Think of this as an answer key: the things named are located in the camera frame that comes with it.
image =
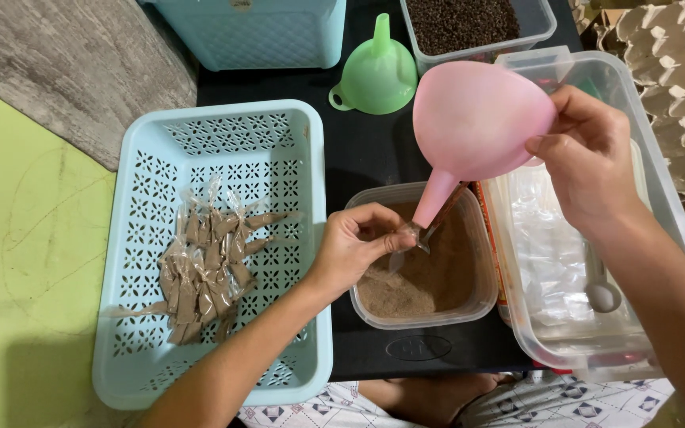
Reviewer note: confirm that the person's left hand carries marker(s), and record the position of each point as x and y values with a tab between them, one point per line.
348	249

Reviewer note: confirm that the person's right hand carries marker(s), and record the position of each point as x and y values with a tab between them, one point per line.
595	166

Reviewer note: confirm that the small clear plastic bag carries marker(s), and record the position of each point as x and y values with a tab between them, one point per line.
399	260

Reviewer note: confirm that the pink plastic funnel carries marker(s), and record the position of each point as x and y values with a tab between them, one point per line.
473	119

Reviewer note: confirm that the large clear plastic bin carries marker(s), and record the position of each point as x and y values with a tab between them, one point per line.
663	178

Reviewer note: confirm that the brown ground powder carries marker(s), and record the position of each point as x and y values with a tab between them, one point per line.
431	279

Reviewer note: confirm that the metal spoon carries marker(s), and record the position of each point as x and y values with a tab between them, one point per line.
446	211

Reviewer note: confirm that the stack of empty clear bags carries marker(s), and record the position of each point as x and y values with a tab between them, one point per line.
547	261

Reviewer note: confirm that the cardboard egg tray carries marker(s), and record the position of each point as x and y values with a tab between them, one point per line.
681	89

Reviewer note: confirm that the grey measuring spoon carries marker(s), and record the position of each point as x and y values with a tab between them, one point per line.
602	294

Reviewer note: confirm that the orange-red packet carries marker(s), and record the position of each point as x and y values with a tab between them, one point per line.
494	261

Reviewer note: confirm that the clear tub with brown powder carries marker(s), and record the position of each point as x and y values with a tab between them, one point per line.
479	297

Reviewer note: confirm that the pile of filled powder packets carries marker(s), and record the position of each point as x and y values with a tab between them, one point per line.
206	279

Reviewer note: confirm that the clear tub with black peppercorns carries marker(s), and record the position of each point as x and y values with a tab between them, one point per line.
536	24

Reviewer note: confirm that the person's leg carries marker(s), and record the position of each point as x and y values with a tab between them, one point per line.
431	398

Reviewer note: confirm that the green plastic funnel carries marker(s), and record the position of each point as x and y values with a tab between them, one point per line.
378	77

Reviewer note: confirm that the black peppercorns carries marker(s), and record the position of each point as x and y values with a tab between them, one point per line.
461	24

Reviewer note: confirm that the light blue perforated basket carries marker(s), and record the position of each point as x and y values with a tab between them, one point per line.
158	178

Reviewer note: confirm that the light blue quilted-pattern bin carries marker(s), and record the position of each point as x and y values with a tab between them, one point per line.
259	35

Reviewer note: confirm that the person's patterned white shorts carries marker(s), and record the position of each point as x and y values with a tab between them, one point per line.
568	404

